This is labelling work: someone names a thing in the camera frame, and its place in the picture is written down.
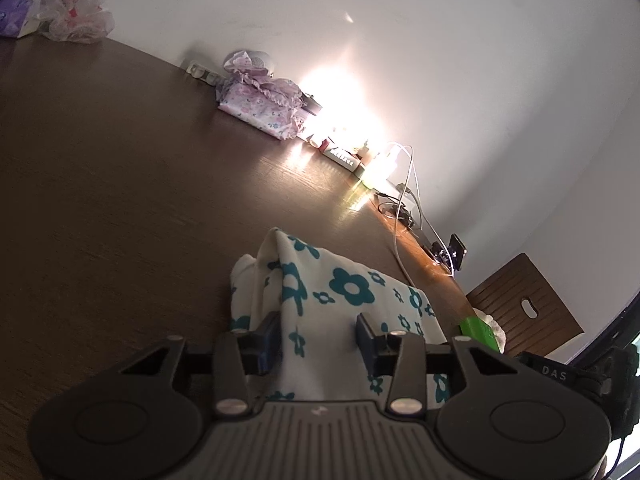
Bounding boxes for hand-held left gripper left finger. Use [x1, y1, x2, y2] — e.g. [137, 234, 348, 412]
[120, 310, 283, 416]

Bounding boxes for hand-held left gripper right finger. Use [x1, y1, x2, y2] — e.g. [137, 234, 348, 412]
[354, 312, 518, 416]

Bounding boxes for white blue-flower garment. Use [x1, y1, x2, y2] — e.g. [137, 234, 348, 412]
[229, 226, 453, 403]

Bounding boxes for wooden chair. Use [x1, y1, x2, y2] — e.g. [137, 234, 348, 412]
[466, 253, 585, 359]

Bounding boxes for bright green object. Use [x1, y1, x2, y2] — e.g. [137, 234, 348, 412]
[459, 316, 501, 354]

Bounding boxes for white fluffy cloth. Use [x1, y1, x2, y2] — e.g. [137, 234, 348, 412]
[472, 307, 508, 353]

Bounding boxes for black smartphone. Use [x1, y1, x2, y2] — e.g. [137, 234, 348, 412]
[448, 233, 468, 272]

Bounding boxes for pink floral ruffled garment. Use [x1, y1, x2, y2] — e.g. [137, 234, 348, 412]
[216, 71, 308, 141]

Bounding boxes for pink garment with purple trim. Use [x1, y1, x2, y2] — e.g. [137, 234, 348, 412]
[223, 50, 261, 77]

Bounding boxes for clear printed plastic bag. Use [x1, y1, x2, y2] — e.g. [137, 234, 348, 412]
[32, 0, 116, 46]

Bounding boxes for purple tissue pack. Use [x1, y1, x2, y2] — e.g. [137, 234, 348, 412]
[0, 0, 39, 39]

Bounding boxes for black adapter with cable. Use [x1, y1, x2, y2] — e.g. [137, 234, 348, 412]
[376, 199, 417, 227]

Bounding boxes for small boxes by wall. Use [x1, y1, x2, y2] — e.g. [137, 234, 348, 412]
[321, 146, 362, 169]

